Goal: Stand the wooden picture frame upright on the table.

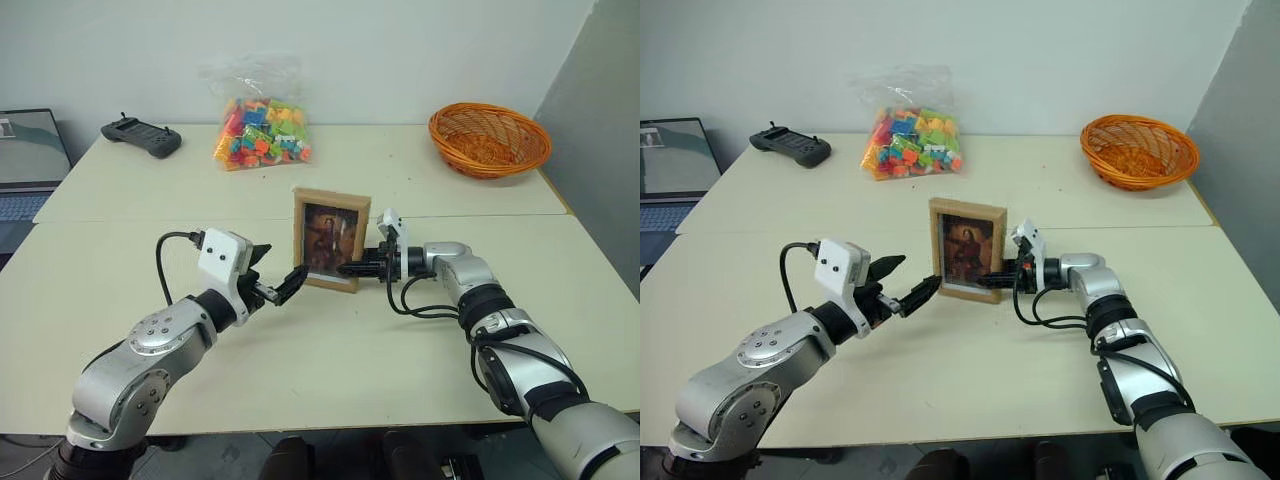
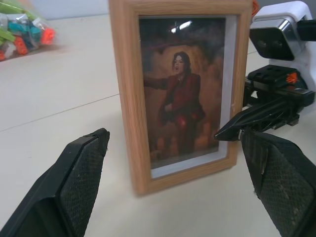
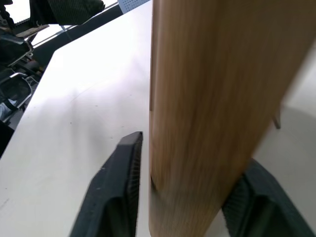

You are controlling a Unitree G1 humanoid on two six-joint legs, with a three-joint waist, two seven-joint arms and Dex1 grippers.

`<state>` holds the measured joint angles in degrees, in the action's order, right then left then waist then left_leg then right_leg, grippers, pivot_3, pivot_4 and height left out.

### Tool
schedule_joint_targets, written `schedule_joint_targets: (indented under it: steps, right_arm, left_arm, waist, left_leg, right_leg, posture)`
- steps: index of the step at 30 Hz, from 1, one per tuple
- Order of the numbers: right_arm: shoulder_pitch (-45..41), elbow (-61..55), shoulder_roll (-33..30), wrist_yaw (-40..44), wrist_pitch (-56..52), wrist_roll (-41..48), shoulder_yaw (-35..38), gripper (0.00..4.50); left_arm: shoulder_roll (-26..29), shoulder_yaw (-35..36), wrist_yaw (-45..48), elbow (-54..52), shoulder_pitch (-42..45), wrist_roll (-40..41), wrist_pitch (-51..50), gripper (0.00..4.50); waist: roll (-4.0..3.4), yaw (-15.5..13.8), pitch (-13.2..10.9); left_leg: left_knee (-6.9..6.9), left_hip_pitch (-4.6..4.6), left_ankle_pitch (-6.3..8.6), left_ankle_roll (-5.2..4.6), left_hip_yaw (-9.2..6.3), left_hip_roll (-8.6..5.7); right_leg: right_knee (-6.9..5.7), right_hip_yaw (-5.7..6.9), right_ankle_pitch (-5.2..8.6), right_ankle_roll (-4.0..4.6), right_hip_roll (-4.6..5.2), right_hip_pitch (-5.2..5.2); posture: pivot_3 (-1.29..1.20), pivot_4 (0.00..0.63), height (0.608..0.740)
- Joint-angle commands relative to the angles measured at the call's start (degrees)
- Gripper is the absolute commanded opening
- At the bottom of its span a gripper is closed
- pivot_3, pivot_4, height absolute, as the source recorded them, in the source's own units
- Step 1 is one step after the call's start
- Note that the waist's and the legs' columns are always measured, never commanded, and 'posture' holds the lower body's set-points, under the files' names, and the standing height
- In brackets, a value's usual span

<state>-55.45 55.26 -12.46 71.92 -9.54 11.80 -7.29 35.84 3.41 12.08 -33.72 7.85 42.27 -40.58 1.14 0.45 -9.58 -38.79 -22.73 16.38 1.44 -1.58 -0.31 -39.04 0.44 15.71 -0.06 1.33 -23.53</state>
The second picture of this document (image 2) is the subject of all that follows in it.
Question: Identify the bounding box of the clear bag of toy blocks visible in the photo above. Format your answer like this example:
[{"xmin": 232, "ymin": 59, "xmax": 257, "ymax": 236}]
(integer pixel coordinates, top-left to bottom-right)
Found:
[{"xmin": 0, "ymin": 0, "xmax": 57, "ymax": 62}]

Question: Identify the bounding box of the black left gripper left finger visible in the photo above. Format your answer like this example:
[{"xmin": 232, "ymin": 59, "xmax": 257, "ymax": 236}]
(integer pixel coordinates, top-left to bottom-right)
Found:
[{"xmin": 0, "ymin": 127, "xmax": 110, "ymax": 237}]

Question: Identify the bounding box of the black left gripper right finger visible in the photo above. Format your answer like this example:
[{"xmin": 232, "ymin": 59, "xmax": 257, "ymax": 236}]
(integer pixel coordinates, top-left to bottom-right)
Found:
[{"xmin": 240, "ymin": 130, "xmax": 316, "ymax": 237}]

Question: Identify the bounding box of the wooden picture frame with photo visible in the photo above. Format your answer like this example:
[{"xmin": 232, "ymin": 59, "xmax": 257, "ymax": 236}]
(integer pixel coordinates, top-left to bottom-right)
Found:
[{"xmin": 108, "ymin": 0, "xmax": 254, "ymax": 197}]

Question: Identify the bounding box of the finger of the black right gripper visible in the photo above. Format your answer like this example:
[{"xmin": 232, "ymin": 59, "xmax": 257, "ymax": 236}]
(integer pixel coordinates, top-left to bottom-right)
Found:
[
  {"xmin": 214, "ymin": 98, "xmax": 298, "ymax": 142},
  {"xmin": 243, "ymin": 89, "xmax": 267, "ymax": 110}
]

